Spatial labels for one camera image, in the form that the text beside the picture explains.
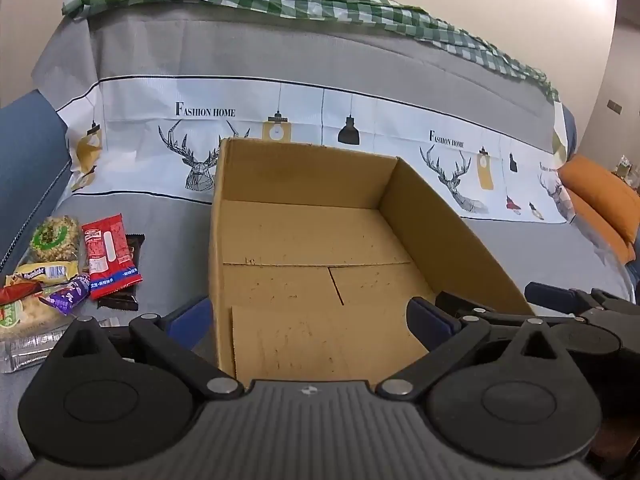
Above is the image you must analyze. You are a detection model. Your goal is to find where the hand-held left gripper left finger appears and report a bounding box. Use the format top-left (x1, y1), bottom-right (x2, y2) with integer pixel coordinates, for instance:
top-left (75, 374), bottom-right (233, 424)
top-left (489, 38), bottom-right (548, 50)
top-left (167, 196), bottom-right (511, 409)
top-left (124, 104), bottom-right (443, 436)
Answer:
top-left (47, 296), bottom-right (246, 402)

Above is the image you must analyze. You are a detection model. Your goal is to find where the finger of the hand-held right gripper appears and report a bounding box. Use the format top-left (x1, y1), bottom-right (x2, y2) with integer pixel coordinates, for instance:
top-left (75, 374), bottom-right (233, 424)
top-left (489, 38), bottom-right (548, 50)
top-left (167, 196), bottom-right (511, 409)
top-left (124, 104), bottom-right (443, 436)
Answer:
top-left (435, 291), bottom-right (538, 320)
top-left (524, 281), bottom-right (608, 313)

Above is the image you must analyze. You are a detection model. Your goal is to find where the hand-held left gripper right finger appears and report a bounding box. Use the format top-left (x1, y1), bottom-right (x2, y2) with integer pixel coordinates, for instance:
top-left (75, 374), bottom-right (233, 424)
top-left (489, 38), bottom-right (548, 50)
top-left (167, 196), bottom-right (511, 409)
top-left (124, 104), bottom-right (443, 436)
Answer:
top-left (376, 296), bottom-right (576, 403)

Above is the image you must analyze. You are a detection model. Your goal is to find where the long red snack packet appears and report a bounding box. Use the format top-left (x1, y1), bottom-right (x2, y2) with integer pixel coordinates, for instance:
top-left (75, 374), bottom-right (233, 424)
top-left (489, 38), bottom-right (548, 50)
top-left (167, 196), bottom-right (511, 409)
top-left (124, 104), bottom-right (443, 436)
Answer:
top-left (81, 213), bottom-right (143, 301)

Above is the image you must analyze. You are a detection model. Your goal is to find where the brown cardboard box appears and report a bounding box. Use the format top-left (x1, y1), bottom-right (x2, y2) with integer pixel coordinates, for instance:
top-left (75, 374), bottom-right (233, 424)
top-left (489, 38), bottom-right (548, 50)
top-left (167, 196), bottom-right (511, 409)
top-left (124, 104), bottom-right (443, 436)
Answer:
top-left (209, 137), bottom-right (536, 392)

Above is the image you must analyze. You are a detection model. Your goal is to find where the small plain red packet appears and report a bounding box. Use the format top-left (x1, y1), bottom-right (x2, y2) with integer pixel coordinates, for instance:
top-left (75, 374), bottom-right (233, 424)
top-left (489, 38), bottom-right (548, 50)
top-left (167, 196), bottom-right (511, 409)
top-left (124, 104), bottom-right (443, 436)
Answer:
top-left (0, 280), bottom-right (43, 306)

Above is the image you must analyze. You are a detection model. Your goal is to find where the dark brown snack packet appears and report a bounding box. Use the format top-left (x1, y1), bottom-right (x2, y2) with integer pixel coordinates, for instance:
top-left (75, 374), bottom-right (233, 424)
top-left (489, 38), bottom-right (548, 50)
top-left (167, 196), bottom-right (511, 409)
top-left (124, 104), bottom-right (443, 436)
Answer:
top-left (96, 233), bottom-right (146, 311)

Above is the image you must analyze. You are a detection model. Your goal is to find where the orange cushion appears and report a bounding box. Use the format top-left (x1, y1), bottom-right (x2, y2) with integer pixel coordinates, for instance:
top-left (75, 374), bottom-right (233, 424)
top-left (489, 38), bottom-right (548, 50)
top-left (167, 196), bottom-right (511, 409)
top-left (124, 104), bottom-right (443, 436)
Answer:
top-left (557, 154), bottom-right (640, 243)
top-left (567, 191), bottom-right (637, 264)

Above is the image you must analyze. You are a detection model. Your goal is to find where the purple snack packet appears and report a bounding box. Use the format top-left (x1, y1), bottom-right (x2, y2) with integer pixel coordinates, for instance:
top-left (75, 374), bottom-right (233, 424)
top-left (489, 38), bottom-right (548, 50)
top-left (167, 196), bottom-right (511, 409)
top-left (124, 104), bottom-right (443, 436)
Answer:
top-left (39, 272), bottom-right (92, 317)

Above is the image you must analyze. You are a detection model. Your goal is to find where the yellow snack packet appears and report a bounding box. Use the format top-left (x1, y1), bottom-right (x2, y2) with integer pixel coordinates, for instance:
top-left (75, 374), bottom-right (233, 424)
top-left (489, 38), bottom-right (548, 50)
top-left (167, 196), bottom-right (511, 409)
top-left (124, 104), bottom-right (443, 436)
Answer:
top-left (12, 260), bottom-right (81, 286)

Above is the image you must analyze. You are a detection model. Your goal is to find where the green label peanut packet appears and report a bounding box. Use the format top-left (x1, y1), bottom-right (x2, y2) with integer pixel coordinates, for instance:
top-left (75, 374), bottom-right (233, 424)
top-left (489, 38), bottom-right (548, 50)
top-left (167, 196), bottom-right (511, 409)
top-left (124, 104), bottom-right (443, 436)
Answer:
top-left (29, 215), bottom-right (82, 263)

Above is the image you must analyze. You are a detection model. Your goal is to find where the green white snack packet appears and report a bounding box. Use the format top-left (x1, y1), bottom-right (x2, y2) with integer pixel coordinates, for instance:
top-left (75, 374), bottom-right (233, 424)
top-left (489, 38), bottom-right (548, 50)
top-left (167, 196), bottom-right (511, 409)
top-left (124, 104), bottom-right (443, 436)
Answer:
top-left (0, 297), bottom-right (66, 341)

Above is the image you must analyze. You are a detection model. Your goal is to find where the silver foil snack packet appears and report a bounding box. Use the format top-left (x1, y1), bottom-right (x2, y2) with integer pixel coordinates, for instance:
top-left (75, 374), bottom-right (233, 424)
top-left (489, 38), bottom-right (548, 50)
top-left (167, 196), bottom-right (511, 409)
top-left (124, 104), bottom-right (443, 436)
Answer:
top-left (0, 317), bottom-right (121, 373)

